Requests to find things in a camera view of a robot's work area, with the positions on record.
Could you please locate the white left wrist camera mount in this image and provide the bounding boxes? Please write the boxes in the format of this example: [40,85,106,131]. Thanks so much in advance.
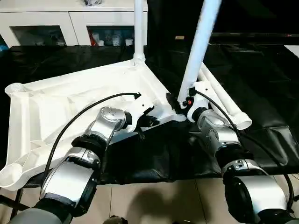
[127,94,155,133]

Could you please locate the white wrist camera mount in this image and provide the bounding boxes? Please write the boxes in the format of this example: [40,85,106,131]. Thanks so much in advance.
[186,81,217,123]
[127,94,155,133]

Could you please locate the black mat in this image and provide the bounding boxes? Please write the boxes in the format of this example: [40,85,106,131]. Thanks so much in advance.
[0,44,299,185]

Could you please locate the dark rounded robot part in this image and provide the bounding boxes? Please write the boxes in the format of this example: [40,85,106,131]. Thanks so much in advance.
[108,216,128,224]

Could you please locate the white plastic table top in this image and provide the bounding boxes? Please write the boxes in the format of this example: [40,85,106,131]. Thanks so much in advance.
[0,59,186,189]

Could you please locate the grey robot torso cover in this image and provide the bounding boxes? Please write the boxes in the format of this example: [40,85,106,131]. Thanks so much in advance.
[9,207,78,224]

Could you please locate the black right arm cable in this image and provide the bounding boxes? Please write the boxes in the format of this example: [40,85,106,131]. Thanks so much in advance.
[193,91,295,210]

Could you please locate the white flat board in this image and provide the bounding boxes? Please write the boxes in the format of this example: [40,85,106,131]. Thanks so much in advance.
[285,44,299,58]

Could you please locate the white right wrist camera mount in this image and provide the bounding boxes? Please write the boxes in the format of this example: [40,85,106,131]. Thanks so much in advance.
[186,81,217,123]

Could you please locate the black metal stand frame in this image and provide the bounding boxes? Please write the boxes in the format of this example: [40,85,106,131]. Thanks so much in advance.
[0,186,31,217]

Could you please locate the white cabinet with glass doors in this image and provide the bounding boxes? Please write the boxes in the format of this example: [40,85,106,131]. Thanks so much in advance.
[0,0,149,46]

